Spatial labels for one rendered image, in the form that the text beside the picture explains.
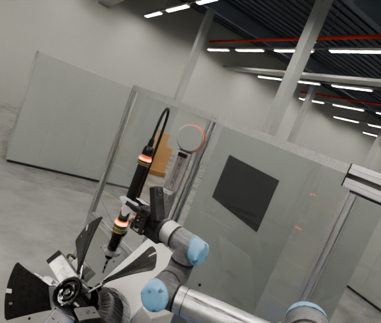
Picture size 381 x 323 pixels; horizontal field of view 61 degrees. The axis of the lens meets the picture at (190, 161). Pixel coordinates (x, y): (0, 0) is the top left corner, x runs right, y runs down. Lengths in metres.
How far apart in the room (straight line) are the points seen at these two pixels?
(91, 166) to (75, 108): 1.20
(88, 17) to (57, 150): 7.50
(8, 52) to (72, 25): 2.32
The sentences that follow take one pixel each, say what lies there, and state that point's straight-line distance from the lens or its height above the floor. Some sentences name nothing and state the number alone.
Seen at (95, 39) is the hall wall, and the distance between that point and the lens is 13.27.
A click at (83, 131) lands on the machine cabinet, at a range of 6.62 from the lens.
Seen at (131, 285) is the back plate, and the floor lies 1.18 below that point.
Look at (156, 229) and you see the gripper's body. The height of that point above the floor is 1.63.
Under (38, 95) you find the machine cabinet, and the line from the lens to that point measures 6.45.
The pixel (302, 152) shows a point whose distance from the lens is 1.56.
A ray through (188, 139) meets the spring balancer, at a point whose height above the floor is 1.87.
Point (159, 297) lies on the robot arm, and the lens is 0.89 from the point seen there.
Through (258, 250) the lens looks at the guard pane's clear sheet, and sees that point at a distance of 1.65.
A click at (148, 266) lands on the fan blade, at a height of 1.43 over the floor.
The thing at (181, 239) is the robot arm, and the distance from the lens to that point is 0.99.
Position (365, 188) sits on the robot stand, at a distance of 0.63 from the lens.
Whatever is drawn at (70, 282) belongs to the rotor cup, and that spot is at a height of 1.24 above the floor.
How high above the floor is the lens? 2.01
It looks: 8 degrees down
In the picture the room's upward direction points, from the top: 22 degrees clockwise
